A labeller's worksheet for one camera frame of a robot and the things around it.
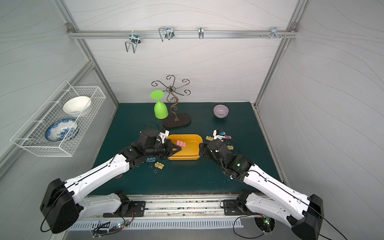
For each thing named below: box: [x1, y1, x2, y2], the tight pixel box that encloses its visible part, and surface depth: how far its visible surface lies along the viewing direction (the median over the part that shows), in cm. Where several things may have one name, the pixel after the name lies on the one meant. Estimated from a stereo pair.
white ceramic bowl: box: [63, 96, 92, 117], surface depth 73 cm
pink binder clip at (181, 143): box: [176, 140, 186, 148], surface depth 80 cm
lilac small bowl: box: [213, 104, 229, 119], surface depth 113 cm
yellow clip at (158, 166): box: [154, 161, 165, 174], surface depth 89 cm
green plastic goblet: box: [150, 90, 169, 120], surface depth 87 cm
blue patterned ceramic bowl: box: [45, 118, 79, 142], surface depth 65 cm
